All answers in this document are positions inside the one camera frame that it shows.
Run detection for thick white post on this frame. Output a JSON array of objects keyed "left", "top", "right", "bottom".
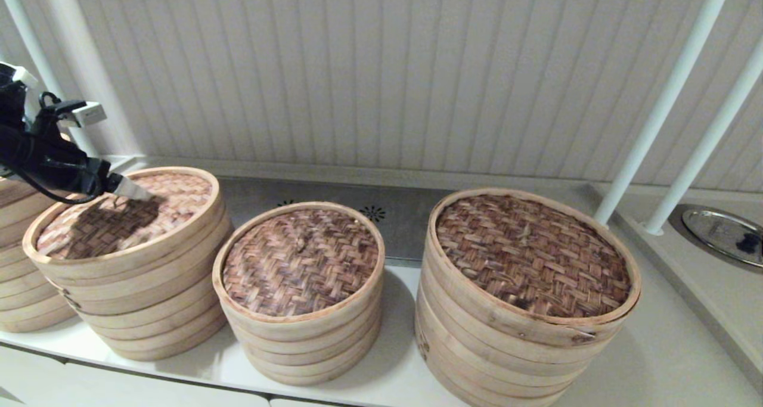
[{"left": 37, "top": 0, "right": 150, "bottom": 178}]

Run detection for woven bamboo lid with loop handle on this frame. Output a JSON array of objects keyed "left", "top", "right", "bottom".
[{"left": 23, "top": 167, "right": 227, "bottom": 279}]

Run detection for small bamboo steamer stack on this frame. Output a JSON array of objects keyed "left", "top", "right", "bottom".
[{"left": 225, "top": 288, "right": 383, "bottom": 386}]

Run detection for large right bamboo steamer stack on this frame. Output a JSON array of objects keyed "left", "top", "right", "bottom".
[{"left": 421, "top": 187, "right": 642, "bottom": 345}]

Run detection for large bamboo steamer stack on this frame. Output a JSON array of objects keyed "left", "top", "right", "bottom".
[
  {"left": 414, "top": 264, "right": 621, "bottom": 407},
  {"left": 421, "top": 187, "right": 642, "bottom": 345}
]

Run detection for small woven bamboo steamer lid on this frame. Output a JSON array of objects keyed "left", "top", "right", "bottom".
[{"left": 212, "top": 202, "right": 386, "bottom": 342}]

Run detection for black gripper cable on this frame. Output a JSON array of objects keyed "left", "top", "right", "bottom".
[{"left": 0, "top": 166, "right": 105, "bottom": 205}]

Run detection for square metal lid with knob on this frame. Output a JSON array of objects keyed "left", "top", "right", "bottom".
[{"left": 218, "top": 178, "right": 454, "bottom": 262}]

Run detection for round stainless steel pot lid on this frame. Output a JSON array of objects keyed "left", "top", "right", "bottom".
[{"left": 681, "top": 209, "right": 763, "bottom": 269}]

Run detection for thin white metal pole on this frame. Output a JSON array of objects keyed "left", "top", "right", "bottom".
[
  {"left": 592, "top": 0, "right": 736, "bottom": 228},
  {"left": 643, "top": 35, "right": 763, "bottom": 237},
  {"left": 0, "top": 0, "right": 108, "bottom": 157}
]

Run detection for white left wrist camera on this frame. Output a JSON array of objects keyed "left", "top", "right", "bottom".
[{"left": 39, "top": 91, "right": 108, "bottom": 139}]

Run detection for white cabinet front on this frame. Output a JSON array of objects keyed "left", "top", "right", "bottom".
[{"left": 0, "top": 341, "right": 370, "bottom": 407}]

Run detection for second-left bamboo steamer stack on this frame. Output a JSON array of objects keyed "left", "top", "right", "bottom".
[{"left": 45, "top": 216, "right": 234, "bottom": 361}]

